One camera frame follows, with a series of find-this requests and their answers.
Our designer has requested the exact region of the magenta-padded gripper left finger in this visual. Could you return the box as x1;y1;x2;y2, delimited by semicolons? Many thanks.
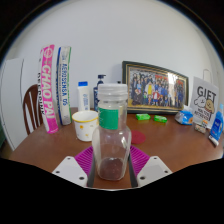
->
51;145;97;188

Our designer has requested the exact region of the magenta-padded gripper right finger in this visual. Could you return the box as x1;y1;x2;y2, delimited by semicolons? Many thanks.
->
128;145;173;188

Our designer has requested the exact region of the clear bottle with green label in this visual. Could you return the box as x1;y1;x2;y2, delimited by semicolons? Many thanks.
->
91;83;133;182

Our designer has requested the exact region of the white mug with yellow rim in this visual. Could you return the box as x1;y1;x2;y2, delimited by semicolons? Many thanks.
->
71;110;100;142

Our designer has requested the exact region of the small green packet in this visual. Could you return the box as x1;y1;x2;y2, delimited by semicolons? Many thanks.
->
135;113;152;121
153;114;168;124

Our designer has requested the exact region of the blue tissue pack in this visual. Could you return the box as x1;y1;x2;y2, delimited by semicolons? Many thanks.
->
174;105;195;126

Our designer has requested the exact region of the small clear snack packet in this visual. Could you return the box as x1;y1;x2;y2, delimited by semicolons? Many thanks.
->
193;121;208;135

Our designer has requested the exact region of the white remote control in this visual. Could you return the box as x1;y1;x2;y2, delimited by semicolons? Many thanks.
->
208;134;220;148

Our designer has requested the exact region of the white bottle with blue cap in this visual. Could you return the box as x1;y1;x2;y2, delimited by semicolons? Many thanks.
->
77;81;91;112

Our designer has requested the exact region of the brown wooden chair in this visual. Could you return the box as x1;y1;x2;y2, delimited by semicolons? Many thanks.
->
22;83;44;136

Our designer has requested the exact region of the dark blue pump bottle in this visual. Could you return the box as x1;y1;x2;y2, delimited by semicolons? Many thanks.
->
93;74;107;113

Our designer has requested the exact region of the blue detergent bottle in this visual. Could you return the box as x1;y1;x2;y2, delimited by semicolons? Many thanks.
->
208;103;224;143

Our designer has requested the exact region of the framed group photo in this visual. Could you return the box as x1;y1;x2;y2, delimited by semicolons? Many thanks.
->
121;60;190;115

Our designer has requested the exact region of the pink cylindrical tube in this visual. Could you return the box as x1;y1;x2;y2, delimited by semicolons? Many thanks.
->
39;44;60;135

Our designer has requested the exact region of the white and green cylindrical tube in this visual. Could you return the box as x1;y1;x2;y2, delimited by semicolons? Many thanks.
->
55;45;73;126

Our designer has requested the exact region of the white paper gift bag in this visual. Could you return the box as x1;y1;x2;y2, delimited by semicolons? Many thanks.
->
188;68;220;129

